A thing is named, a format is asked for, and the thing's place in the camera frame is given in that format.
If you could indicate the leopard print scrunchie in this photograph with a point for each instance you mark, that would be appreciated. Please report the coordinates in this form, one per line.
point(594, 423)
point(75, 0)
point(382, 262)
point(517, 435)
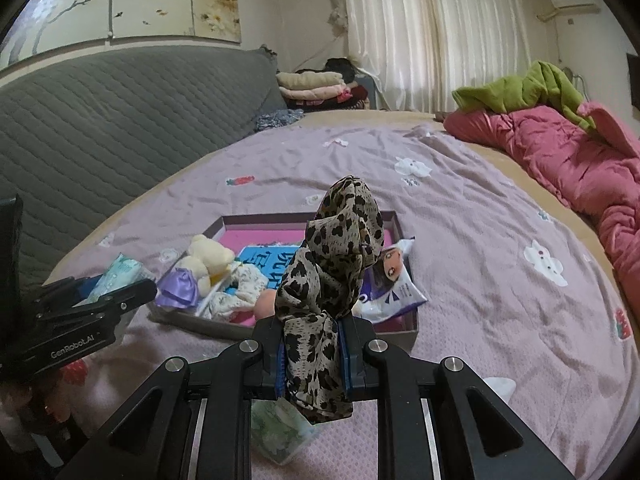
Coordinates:
point(325, 260)

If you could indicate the green blanket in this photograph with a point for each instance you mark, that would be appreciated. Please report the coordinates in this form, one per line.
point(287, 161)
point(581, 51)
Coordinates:
point(525, 85)

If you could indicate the white floral scrunchie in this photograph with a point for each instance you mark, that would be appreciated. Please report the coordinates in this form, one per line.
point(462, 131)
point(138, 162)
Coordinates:
point(245, 280)

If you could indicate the grey quilted headboard cover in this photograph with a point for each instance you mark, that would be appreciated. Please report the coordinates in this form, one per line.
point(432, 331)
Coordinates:
point(125, 120)

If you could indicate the plush bear purple dress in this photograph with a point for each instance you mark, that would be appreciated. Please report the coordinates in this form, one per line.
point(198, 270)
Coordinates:
point(207, 255)

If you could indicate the white curtain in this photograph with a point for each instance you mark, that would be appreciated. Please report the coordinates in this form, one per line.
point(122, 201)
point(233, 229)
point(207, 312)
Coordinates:
point(440, 35)

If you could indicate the metal rack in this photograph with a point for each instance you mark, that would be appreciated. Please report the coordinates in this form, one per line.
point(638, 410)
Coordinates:
point(575, 79)

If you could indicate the dark cardboard box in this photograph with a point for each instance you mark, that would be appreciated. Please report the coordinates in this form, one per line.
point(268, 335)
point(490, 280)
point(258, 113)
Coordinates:
point(395, 339)

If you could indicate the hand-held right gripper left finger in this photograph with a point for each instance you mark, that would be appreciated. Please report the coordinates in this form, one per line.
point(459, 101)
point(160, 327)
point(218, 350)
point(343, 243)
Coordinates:
point(280, 365)

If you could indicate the black wall television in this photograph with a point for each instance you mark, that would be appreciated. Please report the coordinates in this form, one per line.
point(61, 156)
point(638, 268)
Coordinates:
point(635, 77)

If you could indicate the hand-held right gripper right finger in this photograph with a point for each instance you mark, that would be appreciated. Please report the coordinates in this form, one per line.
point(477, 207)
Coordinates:
point(352, 360)

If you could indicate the beige folded cloth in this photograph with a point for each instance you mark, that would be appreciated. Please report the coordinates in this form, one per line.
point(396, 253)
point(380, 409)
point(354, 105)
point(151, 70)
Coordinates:
point(310, 80)

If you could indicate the floral wall painting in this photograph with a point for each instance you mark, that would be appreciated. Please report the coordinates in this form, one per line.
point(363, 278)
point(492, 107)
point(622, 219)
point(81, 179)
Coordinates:
point(150, 0)

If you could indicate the purple cartoon eye mask packet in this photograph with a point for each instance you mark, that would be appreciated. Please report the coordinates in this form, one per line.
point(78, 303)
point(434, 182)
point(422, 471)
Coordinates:
point(390, 290)

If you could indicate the pink quilt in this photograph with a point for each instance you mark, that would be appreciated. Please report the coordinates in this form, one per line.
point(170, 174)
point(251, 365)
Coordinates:
point(550, 140)

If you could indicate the dark red clothes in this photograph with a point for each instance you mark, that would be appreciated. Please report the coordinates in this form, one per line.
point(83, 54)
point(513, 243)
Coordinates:
point(356, 95)

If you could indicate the pink book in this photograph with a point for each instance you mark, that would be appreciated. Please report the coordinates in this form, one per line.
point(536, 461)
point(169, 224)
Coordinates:
point(240, 237)

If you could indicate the pink folded cloth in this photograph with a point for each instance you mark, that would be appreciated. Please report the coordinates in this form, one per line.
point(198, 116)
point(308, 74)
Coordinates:
point(315, 94)

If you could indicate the grey chair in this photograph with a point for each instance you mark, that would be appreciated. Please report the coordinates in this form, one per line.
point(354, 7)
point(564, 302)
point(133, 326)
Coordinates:
point(370, 90)

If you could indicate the black cloth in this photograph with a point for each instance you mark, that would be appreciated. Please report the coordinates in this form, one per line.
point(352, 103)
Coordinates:
point(340, 66)

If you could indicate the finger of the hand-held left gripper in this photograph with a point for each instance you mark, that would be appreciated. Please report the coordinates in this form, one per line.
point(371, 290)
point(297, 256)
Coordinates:
point(55, 292)
point(135, 292)

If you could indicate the white clear packet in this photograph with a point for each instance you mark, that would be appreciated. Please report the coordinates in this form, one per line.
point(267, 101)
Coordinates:
point(277, 430)

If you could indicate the beige egg makeup sponge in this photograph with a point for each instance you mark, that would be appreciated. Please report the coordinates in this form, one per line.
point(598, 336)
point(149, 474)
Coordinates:
point(264, 307)

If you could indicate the blue patterned cloth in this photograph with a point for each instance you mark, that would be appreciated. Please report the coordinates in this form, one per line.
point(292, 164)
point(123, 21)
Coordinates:
point(277, 120)

